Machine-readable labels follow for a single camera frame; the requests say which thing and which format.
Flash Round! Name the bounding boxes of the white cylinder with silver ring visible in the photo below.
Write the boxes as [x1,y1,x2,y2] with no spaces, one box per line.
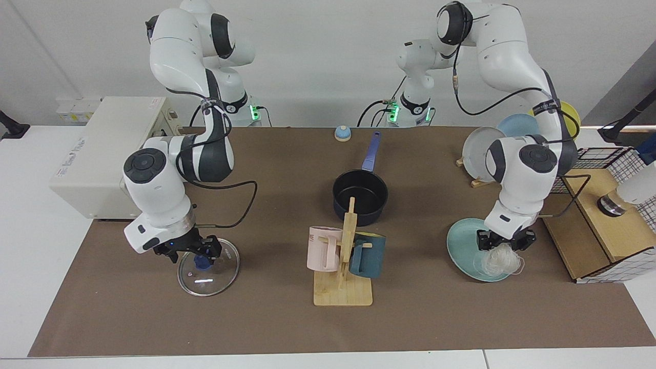
[597,167,656,217]

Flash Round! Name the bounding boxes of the wooden plate rack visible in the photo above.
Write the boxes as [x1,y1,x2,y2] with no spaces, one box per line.
[456,156,499,188]

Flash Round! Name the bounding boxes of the wire basket with wooden floor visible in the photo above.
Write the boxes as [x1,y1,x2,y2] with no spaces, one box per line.
[531,147,656,284]

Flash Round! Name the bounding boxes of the white vermicelli bundle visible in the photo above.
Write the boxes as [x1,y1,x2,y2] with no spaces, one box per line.
[473,243,526,277]

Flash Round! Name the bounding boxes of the black pot with blue handle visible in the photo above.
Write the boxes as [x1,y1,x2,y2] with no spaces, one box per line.
[332,131,389,227]

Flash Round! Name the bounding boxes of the glass lid with blue knob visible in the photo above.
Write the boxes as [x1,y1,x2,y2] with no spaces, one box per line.
[177,238,240,297]

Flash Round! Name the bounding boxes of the brown table cloth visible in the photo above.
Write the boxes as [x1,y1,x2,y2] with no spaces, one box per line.
[28,127,656,358]

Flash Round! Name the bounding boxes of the wooden cup stand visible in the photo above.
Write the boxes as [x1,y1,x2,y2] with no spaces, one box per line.
[313,197,374,307]

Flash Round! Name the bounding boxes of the green round plate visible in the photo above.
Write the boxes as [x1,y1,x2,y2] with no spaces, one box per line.
[446,218,516,282]

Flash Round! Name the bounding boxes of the pink cup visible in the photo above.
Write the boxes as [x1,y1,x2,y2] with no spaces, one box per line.
[306,226,343,273]

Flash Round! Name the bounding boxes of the pale toaster oven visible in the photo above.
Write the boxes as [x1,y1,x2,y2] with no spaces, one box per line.
[49,96,181,221]

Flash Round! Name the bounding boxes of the black base cables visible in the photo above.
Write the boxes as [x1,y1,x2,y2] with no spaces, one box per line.
[357,77,411,128]
[189,101,273,128]

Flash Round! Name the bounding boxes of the dark blue cup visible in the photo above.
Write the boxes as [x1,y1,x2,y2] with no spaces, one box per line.
[349,232,386,279]

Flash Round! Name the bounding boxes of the black stand foot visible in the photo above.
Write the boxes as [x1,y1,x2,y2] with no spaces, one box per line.
[0,110,30,140]

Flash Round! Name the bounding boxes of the light blue plate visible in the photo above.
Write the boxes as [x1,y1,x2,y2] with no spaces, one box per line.
[496,113,541,139]

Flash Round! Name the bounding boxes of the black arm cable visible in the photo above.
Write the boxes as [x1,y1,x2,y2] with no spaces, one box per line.
[450,0,592,219]
[166,86,258,229]

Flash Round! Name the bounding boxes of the yellow plate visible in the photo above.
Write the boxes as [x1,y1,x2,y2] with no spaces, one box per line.
[528,101,581,141]

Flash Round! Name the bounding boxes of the grey plate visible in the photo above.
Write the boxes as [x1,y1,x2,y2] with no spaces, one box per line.
[462,127,508,182]

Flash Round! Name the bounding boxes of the black boom bar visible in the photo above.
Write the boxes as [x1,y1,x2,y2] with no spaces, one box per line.
[597,90,656,144]

